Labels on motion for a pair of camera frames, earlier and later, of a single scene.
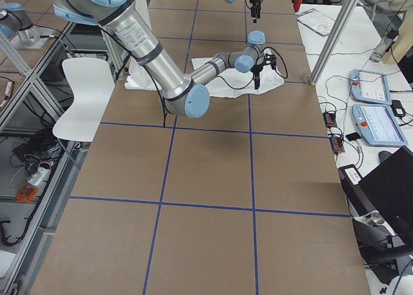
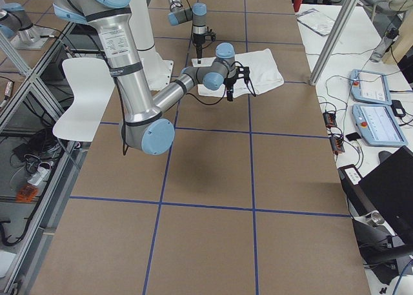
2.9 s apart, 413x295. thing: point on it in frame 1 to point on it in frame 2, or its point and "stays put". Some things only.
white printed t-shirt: (232, 83) stays put
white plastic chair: (93, 84) stays put
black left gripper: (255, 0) to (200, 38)
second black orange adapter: (337, 144) stays put
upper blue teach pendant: (370, 86) stays put
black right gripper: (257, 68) to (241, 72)
